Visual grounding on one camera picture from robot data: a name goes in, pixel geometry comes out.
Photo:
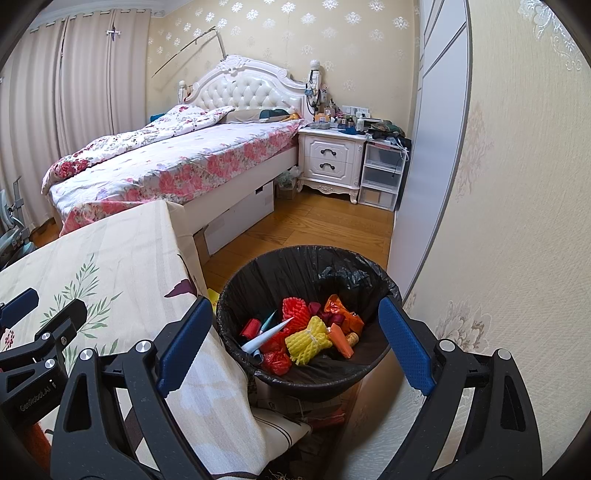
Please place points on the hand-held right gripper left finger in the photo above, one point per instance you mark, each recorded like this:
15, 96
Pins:
184, 346

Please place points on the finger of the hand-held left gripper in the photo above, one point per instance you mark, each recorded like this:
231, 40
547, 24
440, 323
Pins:
18, 305
67, 318

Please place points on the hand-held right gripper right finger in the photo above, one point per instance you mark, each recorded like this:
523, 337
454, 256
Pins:
406, 346

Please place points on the orange cardboard box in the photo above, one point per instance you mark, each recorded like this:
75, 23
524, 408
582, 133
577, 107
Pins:
340, 344

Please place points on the orange plastic bag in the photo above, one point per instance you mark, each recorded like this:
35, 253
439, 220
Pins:
339, 305

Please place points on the white paper cone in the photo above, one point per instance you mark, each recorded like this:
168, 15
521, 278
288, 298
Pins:
270, 340

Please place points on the teal tube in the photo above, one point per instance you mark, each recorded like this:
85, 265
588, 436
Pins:
268, 324

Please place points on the dark red wrapper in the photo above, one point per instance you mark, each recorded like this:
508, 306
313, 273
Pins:
323, 316

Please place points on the red plastic bag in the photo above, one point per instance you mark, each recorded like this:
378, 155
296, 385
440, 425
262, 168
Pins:
277, 363

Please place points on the yellow foam fruit net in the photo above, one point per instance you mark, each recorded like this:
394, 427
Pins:
307, 344

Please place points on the red foam fruit net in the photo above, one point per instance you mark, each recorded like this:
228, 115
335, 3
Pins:
295, 310

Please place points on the black lined trash bin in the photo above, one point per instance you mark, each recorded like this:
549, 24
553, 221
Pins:
295, 272

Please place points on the orange fuzzy cloth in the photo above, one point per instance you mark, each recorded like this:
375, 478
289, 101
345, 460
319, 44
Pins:
39, 443

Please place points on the grey office chair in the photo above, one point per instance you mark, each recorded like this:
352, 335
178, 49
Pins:
11, 244

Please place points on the floral cream tablecloth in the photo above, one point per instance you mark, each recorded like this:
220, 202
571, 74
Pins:
115, 258

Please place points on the white storage box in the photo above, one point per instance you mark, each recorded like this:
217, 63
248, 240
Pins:
240, 217

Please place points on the clear plastic drawer unit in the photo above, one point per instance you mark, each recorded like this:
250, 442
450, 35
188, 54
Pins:
381, 177

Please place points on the floral quilt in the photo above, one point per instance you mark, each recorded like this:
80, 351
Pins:
115, 143

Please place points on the white wardrobe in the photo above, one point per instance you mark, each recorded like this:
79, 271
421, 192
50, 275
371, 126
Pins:
434, 161

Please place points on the green plastic bag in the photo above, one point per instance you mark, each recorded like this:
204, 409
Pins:
287, 182

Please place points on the white tufted bed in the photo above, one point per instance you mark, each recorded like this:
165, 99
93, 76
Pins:
207, 152

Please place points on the white nightstand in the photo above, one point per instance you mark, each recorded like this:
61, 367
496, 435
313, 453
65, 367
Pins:
330, 157

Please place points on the dark cloth bag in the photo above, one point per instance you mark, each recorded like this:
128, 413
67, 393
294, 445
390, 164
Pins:
388, 131

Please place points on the beige curtain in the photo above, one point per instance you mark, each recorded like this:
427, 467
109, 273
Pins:
87, 83

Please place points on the cluster of small bottles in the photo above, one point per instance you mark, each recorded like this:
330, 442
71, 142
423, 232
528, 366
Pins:
337, 121

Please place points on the beige pillow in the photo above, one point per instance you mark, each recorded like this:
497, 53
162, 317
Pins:
244, 115

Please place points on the thin metal pole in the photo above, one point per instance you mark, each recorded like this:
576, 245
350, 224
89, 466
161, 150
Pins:
221, 46

